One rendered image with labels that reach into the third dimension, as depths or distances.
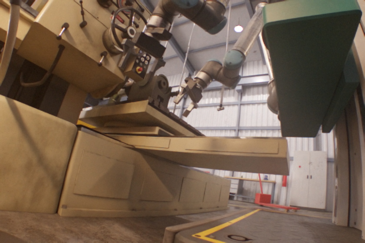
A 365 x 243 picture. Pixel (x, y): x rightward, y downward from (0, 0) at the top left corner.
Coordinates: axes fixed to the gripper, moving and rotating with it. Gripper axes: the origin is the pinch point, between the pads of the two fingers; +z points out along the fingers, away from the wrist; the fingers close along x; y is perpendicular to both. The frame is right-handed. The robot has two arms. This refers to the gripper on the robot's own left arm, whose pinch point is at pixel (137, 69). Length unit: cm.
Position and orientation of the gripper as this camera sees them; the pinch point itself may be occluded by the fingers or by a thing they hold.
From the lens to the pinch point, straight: 74.2
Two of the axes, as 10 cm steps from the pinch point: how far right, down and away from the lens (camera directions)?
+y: -6.5, -3.5, 6.8
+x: -6.4, -2.2, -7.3
